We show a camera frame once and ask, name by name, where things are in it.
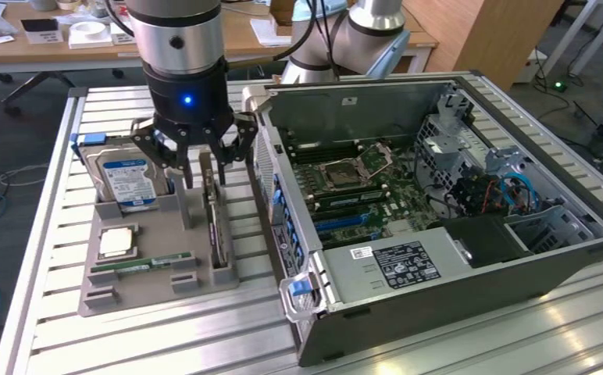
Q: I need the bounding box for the metal disk bay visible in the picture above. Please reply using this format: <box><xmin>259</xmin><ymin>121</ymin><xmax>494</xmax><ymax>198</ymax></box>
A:
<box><xmin>502</xmin><ymin>202</ymin><xmax>603</xmax><ymax>255</ymax></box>

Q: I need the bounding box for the white floor cable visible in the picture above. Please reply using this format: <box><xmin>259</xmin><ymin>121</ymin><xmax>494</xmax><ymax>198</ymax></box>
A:
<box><xmin>0</xmin><ymin>162</ymin><xmax>51</xmax><ymax>188</ymax></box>

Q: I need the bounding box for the wooden desk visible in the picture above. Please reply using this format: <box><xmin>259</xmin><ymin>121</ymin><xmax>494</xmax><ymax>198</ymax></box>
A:
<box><xmin>0</xmin><ymin>0</ymin><xmax>439</xmax><ymax>76</ymax></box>

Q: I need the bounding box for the white paper stack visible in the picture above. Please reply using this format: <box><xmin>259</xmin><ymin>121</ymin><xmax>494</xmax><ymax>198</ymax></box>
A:
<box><xmin>250</xmin><ymin>16</ymin><xmax>296</xmax><ymax>48</ymax></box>

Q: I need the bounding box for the RAM stick with white label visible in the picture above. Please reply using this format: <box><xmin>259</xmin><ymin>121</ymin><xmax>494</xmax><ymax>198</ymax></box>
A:
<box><xmin>319</xmin><ymin>189</ymin><xmax>390</xmax><ymax>211</ymax></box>

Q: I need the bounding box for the green RAM stick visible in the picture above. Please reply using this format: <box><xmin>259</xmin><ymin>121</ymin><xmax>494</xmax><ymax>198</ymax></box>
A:
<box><xmin>91</xmin><ymin>252</ymin><xmax>194</xmax><ymax>275</ymax></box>

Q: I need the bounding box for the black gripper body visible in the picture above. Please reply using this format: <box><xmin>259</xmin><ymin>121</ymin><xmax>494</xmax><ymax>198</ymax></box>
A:
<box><xmin>142</xmin><ymin>59</ymin><xmax>236</xmax><ymax>133</ymax></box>

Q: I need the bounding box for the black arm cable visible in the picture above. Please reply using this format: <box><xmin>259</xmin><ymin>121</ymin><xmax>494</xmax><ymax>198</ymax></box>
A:
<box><xmin>226</xmin><ymin>0</ymin><xmax>335</xmax><ymax>70</ymax></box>

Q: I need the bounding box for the small white labelled box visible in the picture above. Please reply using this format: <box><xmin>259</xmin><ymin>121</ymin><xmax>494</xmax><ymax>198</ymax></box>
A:
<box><xmin>108</xmin><ymin>30</ymin><xmax>136</xmax><ymax>47</ymax></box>

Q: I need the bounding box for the black chair base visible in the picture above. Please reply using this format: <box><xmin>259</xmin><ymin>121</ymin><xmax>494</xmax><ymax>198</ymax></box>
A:
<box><xmin>0</xmin><ymin>69</ymin><xmax>127</xmax><ymax>117</ymax></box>

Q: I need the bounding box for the socket cover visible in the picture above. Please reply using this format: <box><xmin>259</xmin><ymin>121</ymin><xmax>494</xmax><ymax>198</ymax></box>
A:
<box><xmin>355</xmin><ymin>141</ymin><xmax>395</xmax><ymax>177</ymax></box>

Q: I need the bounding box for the CPU socket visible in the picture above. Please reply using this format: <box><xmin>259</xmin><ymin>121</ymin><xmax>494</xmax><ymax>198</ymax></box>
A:
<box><xmin>319</xmin><ymin>159</ymin><xmax>375</xmax><ymax>193</ymax></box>

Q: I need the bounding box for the grey power supply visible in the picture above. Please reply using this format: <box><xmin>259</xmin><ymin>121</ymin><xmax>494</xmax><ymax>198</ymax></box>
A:
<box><xmin>308</xmin><ymin>227</ymin><xmax>479</xmax><ymax>307</ymax></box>

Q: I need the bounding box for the white table frame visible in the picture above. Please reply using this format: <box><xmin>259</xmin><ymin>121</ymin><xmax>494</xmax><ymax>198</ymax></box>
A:
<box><xmin>534</xmin><ymin>0</ymin><xmax>603</xmax><ymax>107</ymax></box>

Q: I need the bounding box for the silver CPU chip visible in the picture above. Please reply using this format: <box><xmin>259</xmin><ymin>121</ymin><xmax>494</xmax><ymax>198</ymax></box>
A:
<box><xmin>96</xmin><ymin>227</ymin><xmax>138</xmax><ymax>259</ymax></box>

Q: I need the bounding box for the grey parts rack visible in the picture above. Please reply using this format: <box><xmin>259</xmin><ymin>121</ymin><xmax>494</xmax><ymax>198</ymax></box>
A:
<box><xmin>75</xmin><ymin>150</ymin><xmax>242</xmax><ymax>317</ymax></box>

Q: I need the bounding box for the black and white box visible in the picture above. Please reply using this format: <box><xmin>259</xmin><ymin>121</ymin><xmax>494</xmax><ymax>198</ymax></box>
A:
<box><xmin>19</xmin><ymin>17</ymin><xmax>64</xmax><ymax>45</ymax></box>

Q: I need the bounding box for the open grey PC case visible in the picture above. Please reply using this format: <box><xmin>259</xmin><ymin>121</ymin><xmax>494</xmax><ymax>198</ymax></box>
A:
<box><xmin>242</xmin><ymin>71</ymin><xmax>603</xmax><ymax>368</ymax></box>

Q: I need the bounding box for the brown cardboard box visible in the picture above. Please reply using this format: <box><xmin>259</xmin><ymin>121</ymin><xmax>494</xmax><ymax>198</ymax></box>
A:
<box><xmin>268</xmin><ymin>0</ymin><xmax>299</xmax><ymax>27</ymax></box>

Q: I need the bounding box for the graphics card with gold bracket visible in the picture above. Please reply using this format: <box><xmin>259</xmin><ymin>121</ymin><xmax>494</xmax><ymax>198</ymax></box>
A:
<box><xmin>203</xmin><ymin>167</ymin><xmax>232</xmax><ymax>271</ymax></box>

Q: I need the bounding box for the black fan shroud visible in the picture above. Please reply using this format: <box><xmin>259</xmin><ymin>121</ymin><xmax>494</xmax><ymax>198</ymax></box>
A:
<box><xmin>439</xmin><ymin>215</ymin><xmax>538</xmax><ymax>270</ymax></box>

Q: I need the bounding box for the green motherboard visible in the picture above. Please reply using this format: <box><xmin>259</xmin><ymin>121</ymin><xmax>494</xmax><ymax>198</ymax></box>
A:
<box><xmin>280</xmin><ymin>130</ymin><xmax>450</xmax><ymax>250</ymax></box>

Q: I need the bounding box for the long blue expansion slot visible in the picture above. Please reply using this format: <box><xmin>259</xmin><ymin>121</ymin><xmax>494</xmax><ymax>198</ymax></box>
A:
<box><xmin>314</xmin><ymin>212</ymin><xmax>375</xmax><ymax>233</ymax></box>

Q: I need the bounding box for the metal drive cage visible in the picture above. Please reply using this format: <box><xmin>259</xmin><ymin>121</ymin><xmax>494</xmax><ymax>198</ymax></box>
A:
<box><xmin>412</xmin><ymin>91</ymin><xmax>495</xmax><ymax>189</ymax></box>

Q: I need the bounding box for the hard disk with blue carrier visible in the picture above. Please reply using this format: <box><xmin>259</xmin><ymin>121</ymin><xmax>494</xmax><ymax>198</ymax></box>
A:
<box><xmin>70</xmin><ymin>131</ymin><xmax>171</xmax><ymax>215</ymax></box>

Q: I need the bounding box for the white tape roll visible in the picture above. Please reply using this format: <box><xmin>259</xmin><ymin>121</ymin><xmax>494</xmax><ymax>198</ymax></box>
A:
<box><xmin>70</xmin><ymin>21</ymin><xmax>108</xmax><ymax>41</ymax></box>

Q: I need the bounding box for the white switch box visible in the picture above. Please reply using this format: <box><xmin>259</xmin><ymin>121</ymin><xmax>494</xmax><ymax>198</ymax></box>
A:
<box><xmin>522</xmin><ymin>48</ymin><xmax>551</xmax><ymax>86</ymax></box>

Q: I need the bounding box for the blue wire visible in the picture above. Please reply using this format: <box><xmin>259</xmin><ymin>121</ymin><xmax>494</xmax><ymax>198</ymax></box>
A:
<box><xmin>499</xmin><ymin>170</ymin><xmax>543</xmax><ymax>216</ymax></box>

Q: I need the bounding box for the blue case latch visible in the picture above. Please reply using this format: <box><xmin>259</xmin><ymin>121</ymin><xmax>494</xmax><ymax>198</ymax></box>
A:
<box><xmin>288</xmin><ymin>278</ymin><xmax>308</xmax><ymax>301</ymax></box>

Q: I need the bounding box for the flat white box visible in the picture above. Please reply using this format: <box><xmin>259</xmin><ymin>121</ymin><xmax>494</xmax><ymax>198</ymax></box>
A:
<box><xmin>66</xmin><ymin>21</ymin><xmax>116</xmax><ymax>51</ymax></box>

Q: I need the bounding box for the red wire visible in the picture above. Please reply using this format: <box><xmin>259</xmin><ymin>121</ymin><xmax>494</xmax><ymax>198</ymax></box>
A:
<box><xmin>480</xmin><ymin>179</ymin><xmax>498</xmax><ymax>215</ymax></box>

